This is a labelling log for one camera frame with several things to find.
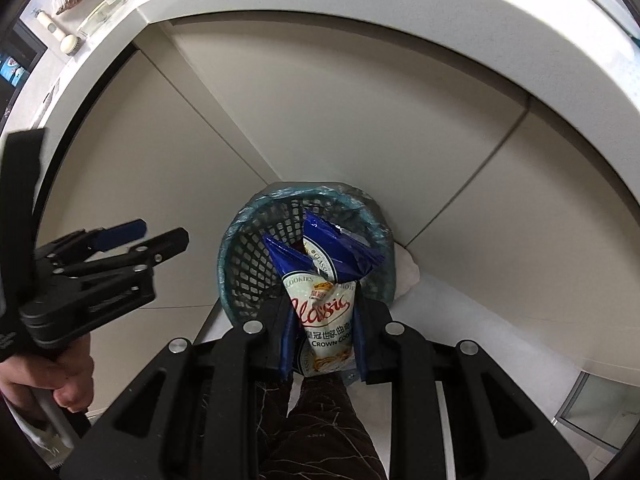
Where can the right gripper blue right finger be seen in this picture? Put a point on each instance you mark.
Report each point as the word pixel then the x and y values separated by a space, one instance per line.
pixel 361 321

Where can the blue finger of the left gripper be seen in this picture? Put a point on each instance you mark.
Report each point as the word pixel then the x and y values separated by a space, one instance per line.
pixel 116 236
pixel 160 248

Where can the clear glass dish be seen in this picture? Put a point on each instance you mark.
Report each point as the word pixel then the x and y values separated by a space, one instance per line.
pixel 98 16

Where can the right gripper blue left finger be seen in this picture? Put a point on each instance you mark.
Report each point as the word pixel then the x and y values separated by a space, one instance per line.
pixel 289 346

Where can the person's left hand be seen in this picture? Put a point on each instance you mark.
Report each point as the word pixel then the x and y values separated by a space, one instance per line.
pixel 69 378

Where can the teal mesh trash basket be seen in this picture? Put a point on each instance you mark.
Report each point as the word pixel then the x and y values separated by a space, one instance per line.
pixel 246 276

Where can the blue cookie wrapper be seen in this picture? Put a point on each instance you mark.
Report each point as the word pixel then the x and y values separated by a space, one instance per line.
pixel 321 282

